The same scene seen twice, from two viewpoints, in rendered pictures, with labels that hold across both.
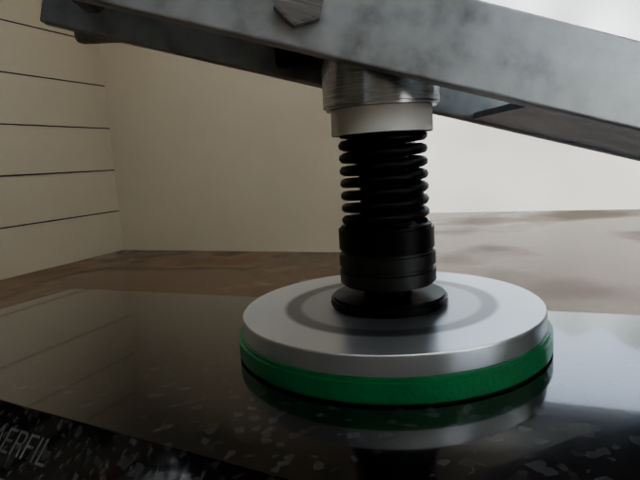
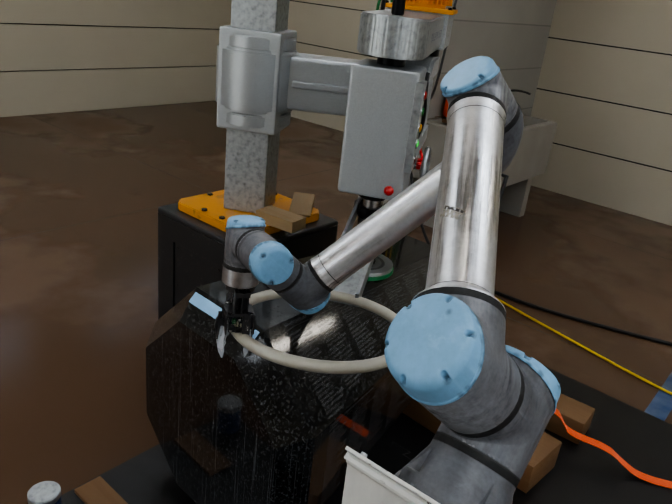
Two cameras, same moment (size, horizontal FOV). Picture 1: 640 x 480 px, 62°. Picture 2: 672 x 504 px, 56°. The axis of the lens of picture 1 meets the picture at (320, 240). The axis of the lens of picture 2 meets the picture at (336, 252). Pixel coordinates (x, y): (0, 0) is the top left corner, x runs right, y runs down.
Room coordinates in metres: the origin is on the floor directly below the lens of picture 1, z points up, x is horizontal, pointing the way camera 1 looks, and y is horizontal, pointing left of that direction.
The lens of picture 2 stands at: (0.81, -2.12, 1.76)
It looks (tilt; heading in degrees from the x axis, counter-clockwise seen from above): 23 degrees down; 105
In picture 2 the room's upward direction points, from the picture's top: 7 degrees clockwise
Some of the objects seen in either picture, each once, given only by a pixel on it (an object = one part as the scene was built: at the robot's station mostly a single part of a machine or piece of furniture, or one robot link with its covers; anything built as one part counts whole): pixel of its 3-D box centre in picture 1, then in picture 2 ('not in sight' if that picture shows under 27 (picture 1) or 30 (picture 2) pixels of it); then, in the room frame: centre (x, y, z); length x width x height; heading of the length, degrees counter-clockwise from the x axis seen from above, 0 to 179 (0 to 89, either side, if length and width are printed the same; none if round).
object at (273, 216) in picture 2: not in sight; (280, 218); (-0.09, 0.30, 0.81); 0.20 x 0.10 x 0.05; 164
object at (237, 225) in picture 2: not in sight; (244, 242); (0.25, -0.83, 1.18); 0.10 x 0.09 x 0.12; 138
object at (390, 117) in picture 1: (380, 108); not in sight; (0.37, -0.05, 0.99); 0.07 x 0.07 x 0.04
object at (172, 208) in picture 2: not in sight; (245, 284); (-0.30, 0.45, 0.37); 0.66 x 0.66 x 0.74; 66
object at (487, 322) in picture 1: (389, 310); (363, 262); (0.37, -0.05, 0.84); 0.21 x 0.21 x 0.01
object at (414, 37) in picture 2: not in sight; (408, 35); (0.35, 0.30, 1.62); 0.96 x 0.25 x 0.17; 94
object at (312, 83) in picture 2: not in sight; (303, 82); (-0.11, 0.50, 1.36); 0.74 x 0.34 x 0.25; 14
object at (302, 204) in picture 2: not in sight; (301, 204); (-0.08, 0.54, 0.80); 0.20 x 0.10 x 0.05; 104
